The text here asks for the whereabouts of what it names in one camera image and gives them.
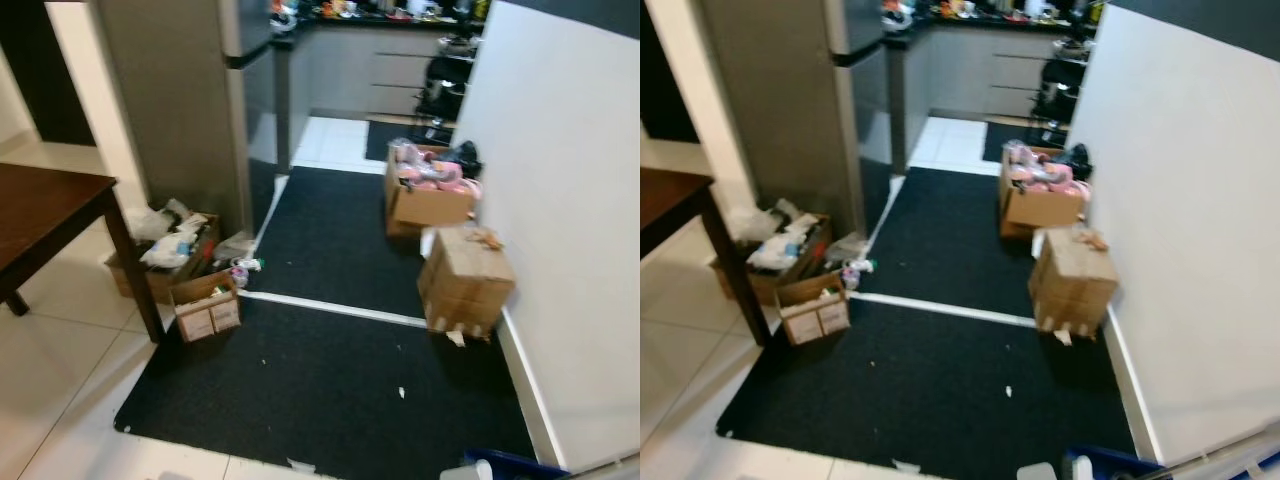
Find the grey kitchen cabinet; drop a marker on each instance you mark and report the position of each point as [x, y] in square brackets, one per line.
[345, 70]
[960, 70]

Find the black kitchen trolley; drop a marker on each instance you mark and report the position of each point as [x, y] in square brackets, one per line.
[445, 95]
[1060, 95]

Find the closed cardboard box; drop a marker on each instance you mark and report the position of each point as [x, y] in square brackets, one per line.
[1075, 285]
[465, 285]

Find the blue bin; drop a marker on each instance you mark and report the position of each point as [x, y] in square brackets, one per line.
[510, 468]
[1100, 468]

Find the black hallway floor mat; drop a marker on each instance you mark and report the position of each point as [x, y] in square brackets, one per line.
[940, 235]
[320, 235]

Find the white container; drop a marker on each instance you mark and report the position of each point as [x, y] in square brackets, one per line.
[1037, 472]
[462, 472]

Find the dark wood table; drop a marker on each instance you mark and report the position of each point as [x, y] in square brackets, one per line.
[665, 205]
[40, 210]

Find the black bag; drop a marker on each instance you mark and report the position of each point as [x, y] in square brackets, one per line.
[465, 157]
[1075, 160]

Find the pink soft items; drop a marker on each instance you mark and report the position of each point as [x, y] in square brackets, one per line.
[1040, 175]
[425, 172]

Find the small black kitchen mat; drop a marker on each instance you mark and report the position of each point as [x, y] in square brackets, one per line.
[395, 140]
[1010, 140]

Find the white plastic bag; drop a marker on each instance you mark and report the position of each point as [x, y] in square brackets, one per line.
[165, 245]
[785, 248]

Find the small labelled cardboard box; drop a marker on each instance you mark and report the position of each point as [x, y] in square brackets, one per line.
[205, 318]
[815, 320]

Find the grey refrigerator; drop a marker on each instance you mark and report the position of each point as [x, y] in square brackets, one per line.
[170, 110]
[790, 110]

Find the low open cardboard box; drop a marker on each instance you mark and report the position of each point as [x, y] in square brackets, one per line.
[205, 245]
[818, 245]

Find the large black floor mat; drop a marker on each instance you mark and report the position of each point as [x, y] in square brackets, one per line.
[320, 390]
[920, 390]

